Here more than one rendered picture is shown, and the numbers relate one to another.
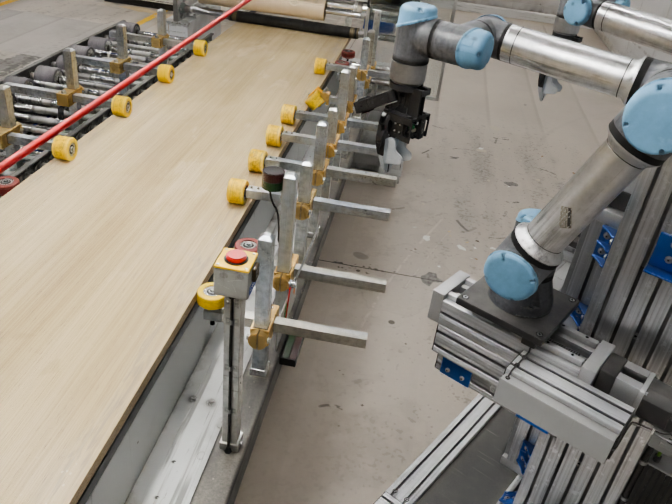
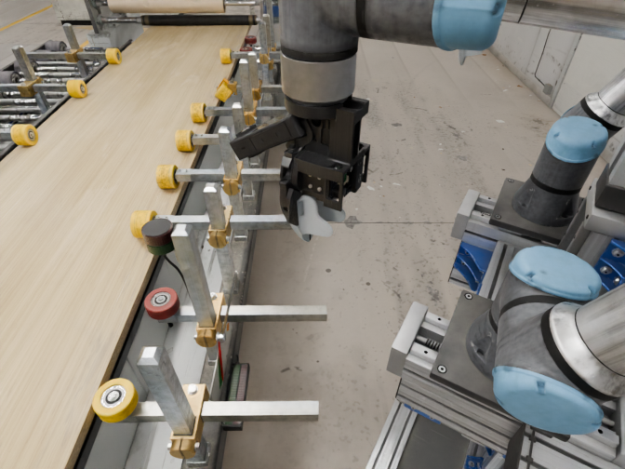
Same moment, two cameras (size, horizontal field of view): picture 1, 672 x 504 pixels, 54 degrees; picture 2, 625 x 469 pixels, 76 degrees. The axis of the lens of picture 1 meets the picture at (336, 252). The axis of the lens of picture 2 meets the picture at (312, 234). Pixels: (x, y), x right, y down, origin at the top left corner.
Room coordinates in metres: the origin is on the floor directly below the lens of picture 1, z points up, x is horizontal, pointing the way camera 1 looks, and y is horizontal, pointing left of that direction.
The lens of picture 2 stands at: (0.95, -0.06, 1.68)
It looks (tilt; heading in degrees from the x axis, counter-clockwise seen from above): 41 degrees down; 354
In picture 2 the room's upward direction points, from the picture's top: straight up
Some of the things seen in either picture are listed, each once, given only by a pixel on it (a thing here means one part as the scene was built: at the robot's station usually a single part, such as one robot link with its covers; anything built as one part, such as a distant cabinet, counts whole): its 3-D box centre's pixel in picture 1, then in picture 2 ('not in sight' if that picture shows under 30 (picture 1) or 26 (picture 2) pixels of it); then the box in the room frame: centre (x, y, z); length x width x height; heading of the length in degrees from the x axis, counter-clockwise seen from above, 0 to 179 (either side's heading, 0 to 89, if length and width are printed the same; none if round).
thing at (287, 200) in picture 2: (385, 135); (295, 193); (1.35, -0.08, 1.40); 0.05 x 0.02 x 0.09; 144
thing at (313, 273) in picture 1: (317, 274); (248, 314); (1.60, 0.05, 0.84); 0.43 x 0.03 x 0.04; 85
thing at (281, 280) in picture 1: (284, 271); (209, 319); (1.59, 0.14, 0.85); 0.13 x 0.06 x 0.05; 175
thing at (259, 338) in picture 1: (263, 326); (190, 420); (1.34, 0.16, 0.84); 0.13 x 0.06 x 0.05; 175
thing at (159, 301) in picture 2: (247, 259); (166, 312); (1.62, 0.26, 0.85); 0.08 x 0.08 x 0.11
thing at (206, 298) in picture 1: (212, 306); (121, 408); (1.37, 0.31, 0.85); 0.08 x 0.08 x 0.11
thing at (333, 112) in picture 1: (327, 166); (245, 163); (2.31, 0.07, 0.86); 0.03 x 0.03 x 0.48; 85
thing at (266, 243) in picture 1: (262, 315); (181, 419); (1.32, 0.17, 0.89); 0.03 x 0.03 x 0.48; 85
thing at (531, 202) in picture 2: not in sight; (550, 193); (1.71, -0.74, 1.09); 0.15 x 0.15 x 0.10
